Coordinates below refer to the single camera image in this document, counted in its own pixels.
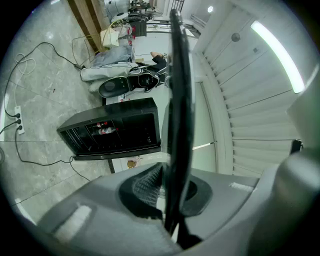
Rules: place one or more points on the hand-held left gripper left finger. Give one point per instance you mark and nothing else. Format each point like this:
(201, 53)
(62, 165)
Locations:
(100, 220)

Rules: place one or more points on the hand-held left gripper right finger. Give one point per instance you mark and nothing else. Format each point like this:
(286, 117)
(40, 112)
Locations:
(245, 205)

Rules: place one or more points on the clear bottle red label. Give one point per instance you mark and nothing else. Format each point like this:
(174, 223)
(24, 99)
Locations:
(106, 131)
(100, 124)

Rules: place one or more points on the white power strip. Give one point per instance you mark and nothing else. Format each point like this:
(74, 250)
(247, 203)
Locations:
(19, 120)

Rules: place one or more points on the black and white chair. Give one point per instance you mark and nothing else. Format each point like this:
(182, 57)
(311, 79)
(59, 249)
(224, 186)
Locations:
(112, 87)

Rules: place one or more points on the long ceiling light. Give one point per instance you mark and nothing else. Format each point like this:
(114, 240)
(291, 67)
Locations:
(277, 55)

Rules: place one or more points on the round ceiling sensor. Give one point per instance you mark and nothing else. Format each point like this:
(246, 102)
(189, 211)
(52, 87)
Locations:
(235, 37)

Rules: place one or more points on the white box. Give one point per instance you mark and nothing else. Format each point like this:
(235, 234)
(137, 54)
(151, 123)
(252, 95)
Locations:
(110, 37)

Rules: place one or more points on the round ceiling light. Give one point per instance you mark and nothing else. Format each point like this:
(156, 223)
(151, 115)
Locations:
(210, 9)

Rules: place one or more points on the wooden planks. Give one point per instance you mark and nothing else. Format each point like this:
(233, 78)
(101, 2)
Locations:
(85, 20)

